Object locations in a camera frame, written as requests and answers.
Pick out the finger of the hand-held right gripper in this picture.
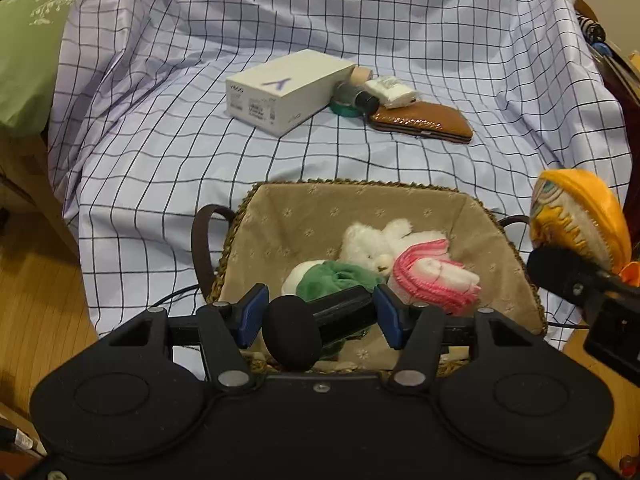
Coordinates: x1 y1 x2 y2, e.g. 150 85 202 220
526 245 640 311

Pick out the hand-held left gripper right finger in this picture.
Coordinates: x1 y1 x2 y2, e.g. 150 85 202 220
374 284 535 393

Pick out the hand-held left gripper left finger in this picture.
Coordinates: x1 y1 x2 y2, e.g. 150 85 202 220
107 282 271 393

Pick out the black makeup brush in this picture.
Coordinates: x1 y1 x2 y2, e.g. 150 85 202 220
262 285 376 372

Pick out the pink and white knitted item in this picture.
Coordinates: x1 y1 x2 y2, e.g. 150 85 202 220
391 240 482 316

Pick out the green plush frog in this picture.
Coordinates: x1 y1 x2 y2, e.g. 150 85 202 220
281 259 386 356

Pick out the orange embroidered pouch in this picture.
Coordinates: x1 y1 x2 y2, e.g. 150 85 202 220
529 169 640 286

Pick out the woven basket with fabric lining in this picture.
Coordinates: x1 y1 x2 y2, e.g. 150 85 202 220
191 178 548 376

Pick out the grey-green bottle with black cap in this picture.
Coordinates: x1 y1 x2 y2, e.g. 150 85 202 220
332 80 381 113

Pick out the checked pale bed sheet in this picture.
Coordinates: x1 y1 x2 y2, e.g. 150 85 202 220
47 0 628 338

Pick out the brown leather wallet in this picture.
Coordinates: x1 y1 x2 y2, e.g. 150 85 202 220
369 101 474 145

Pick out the wooden chair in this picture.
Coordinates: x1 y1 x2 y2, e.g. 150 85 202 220
575 0 640 111

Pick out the teal round object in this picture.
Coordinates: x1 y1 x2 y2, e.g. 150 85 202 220
329 100 362 119

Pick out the white tissue packet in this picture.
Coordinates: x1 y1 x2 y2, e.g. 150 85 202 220
364 76 418 109

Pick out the white cardboard box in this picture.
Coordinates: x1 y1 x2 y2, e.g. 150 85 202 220
226 49 357 137

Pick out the black and white patterned object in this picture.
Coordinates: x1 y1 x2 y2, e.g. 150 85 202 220
577 14 607 45

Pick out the black cable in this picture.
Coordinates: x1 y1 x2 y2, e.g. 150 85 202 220
149 284 207 309

